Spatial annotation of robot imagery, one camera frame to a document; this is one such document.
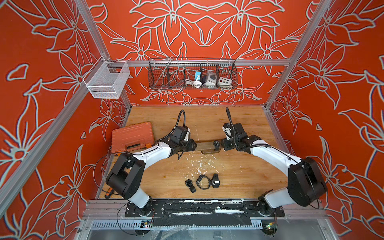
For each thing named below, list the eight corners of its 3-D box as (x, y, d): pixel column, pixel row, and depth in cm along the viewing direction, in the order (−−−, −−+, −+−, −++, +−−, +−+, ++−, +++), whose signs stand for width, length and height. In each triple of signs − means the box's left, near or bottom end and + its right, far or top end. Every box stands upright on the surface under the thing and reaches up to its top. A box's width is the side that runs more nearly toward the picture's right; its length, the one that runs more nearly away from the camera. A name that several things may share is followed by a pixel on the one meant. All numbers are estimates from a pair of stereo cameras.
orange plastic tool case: (114, 156, 93) (110, 152, 89) (115, 134, 104) (112, 129, 100) (155, 145, 98) (153, 141, 94) (151, 125, 109) (150, 121, 105)
